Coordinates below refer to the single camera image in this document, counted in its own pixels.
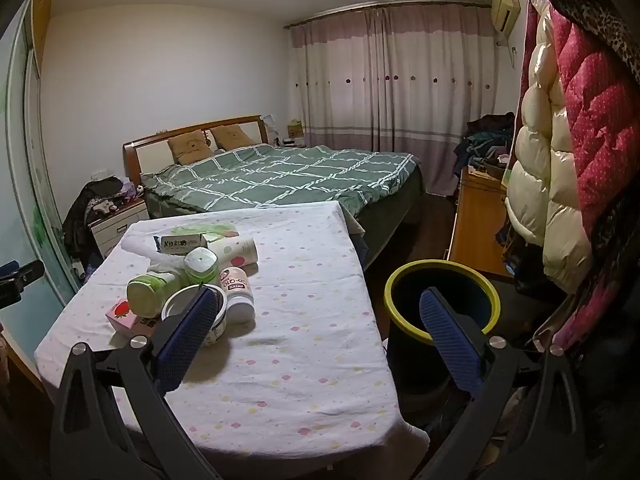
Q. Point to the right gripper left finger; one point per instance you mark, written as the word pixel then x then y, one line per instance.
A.
pixel 89 439

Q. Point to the wooden bed headboard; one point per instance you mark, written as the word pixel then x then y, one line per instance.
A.
pixel 152 154

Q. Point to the green yogurt bottle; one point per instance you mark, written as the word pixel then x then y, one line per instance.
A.
pixel 147 293

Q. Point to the black bag on cabinet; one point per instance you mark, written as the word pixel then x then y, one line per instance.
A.
pixel 78 239

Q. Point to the paper cup with dots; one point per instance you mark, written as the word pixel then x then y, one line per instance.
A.
pixel 237 251

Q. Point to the green white lidded cup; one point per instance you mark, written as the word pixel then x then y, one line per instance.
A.
pixel 201 266

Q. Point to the black bin yellow rim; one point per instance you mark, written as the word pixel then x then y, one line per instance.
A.
pixel 440 315

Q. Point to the red dotted quilted jacket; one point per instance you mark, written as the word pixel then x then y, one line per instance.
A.
pixel 602 105

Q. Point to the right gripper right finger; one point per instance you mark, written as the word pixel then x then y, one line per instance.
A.
pixel 545 451

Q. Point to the white bedside cabinet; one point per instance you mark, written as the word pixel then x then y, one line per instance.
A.
pixel 107 232

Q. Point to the cream puffer jacket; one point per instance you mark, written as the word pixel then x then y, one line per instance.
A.
pixel 541 196

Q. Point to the small white black box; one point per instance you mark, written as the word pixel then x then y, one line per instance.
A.
pixel 179 244

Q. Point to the left brown pillow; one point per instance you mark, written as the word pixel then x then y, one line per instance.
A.
pixel 189 147

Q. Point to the wall air conditioner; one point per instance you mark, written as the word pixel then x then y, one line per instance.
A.
pixel 504 14

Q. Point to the pink white curtain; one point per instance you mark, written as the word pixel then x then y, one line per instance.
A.
pixel 404 79

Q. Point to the right brown pillow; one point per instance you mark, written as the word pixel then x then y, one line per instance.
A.
pixel 230 137

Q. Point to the green plaid bed quilt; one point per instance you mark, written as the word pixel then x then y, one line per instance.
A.
pixel 263 176

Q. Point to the pile of clothes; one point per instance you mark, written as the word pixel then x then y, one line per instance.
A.
pixel 483 139

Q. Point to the pink strawberry box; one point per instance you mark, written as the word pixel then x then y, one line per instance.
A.
pixel 128 324

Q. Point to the white round tub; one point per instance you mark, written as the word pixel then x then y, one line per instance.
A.
pixel 205 305

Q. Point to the white pill bottle red label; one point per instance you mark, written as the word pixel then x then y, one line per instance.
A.
pixel 240 299

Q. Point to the wooden desk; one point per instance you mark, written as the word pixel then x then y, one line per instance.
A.
pixel 479 217

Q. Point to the yellow box on nightstand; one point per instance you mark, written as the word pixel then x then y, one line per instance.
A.
pixel 295 129

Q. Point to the white dotted table cloth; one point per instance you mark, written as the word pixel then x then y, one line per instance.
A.
pixel 310 378

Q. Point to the brown pillow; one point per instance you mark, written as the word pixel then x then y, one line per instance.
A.
pixel 189 147
pixel 230 137

